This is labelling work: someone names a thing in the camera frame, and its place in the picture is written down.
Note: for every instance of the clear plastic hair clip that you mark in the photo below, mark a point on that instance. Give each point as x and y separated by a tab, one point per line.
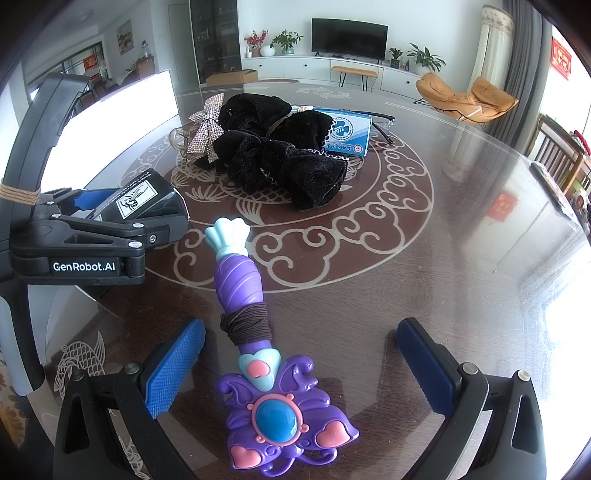
173	138

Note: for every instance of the orange lounge chair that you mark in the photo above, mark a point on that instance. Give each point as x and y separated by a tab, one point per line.
443	94

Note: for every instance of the grey curtain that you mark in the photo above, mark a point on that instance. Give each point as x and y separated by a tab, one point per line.
526	78

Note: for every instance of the silver rhinestone bow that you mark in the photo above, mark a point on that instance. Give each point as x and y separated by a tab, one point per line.
207	134

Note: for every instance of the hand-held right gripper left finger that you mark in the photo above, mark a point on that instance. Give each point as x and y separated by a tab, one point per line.
175	369

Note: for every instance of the bushy green potted plant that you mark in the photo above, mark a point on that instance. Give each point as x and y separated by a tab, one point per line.
287	41

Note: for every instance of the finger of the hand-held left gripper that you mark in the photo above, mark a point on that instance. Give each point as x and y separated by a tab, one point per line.
87	199
101	233

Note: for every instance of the black velvet hair bow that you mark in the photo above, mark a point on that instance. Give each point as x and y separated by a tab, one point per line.
258	161

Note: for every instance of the black framed glasses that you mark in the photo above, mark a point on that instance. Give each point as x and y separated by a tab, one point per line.
383	115

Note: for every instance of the round white vase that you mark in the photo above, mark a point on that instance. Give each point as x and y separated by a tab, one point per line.
266	51

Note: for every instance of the small potted plant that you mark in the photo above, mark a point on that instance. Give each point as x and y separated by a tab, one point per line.
395	57

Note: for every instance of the black fuzzy scrunchies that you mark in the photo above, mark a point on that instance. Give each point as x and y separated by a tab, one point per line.
249	110

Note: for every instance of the purple toy wand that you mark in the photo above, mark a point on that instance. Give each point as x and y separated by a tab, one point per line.
272	420

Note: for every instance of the cardboard box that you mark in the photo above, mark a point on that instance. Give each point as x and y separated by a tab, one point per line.
231	77

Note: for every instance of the red wall decoration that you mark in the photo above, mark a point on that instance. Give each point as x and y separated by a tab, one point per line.
562	57

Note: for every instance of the framed wall picture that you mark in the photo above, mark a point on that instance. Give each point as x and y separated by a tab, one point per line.
124	37

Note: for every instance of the brown patterned glass desktop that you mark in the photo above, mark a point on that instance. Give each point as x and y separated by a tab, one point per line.
415	254

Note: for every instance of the white television cabinet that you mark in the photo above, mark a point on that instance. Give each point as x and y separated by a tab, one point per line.
295	67

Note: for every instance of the dark wooden chair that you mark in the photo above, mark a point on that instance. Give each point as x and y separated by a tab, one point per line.
554	147

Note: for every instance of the wooden bench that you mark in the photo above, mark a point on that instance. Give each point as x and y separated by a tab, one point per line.
354	70

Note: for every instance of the black rectangular box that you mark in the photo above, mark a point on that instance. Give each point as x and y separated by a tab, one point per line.
138	198

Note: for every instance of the dark glass display cabinet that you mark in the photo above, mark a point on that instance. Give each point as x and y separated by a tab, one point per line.
214	41

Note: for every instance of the white sheer curtain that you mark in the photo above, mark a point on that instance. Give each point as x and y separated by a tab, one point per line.
491	41

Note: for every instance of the red cloth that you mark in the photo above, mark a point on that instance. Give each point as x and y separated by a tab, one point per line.
581	141

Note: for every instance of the leafy potted plant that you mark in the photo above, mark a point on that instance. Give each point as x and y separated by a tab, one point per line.
425	57

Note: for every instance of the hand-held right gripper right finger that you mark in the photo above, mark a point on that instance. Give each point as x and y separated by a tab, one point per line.
425	369

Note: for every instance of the blue and white medicine box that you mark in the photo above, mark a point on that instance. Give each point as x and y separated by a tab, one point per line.
346	131

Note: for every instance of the red flower arrangement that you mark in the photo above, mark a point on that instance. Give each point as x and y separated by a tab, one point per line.
255	41

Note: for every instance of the red door decoration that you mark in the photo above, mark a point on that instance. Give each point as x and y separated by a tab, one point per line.
91	63

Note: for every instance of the black television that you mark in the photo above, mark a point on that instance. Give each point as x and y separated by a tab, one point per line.
348	37

